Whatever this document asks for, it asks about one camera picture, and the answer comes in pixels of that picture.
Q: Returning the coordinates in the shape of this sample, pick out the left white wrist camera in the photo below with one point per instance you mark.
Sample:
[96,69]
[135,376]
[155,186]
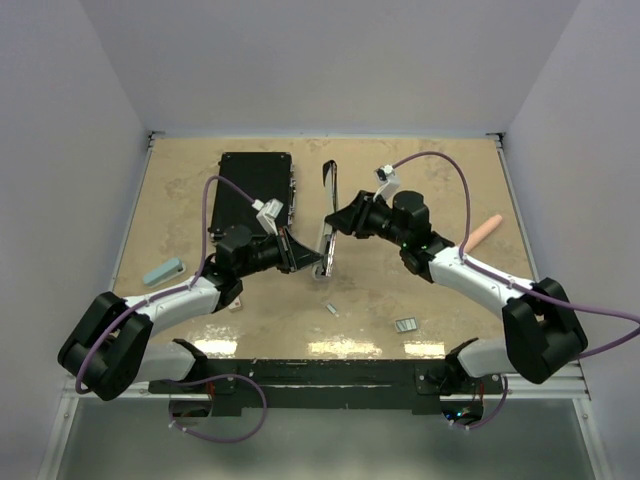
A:
[267,213]

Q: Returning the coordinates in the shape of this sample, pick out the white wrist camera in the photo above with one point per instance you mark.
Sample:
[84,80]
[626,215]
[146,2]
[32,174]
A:
[388,182]
[267,213]

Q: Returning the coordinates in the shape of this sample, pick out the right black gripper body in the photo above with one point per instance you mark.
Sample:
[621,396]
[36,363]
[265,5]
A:
[376,220]

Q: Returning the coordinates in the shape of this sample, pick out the black briefcase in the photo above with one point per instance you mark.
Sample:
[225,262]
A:
[262,175]

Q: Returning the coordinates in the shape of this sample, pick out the pink silicone cone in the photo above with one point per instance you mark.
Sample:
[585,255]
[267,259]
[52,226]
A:
[482,232]

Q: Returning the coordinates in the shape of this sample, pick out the small staple box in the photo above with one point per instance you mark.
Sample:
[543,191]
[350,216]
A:
[236,305]

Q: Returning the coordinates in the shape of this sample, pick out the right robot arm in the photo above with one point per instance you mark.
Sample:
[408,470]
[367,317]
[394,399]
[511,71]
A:
[541,335]

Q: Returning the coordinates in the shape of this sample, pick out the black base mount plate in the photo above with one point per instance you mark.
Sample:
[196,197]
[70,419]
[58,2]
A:
[422,387]

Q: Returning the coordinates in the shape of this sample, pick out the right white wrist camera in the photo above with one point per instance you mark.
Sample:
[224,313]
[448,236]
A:
[388,182]

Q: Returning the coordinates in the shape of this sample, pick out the staple strips pack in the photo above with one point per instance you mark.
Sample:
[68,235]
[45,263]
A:
[406,325]

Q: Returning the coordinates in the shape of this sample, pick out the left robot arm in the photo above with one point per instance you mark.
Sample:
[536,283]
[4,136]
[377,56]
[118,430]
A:
[109,348]

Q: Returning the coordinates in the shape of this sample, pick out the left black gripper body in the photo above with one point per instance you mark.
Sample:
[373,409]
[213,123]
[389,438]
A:
[270,253]

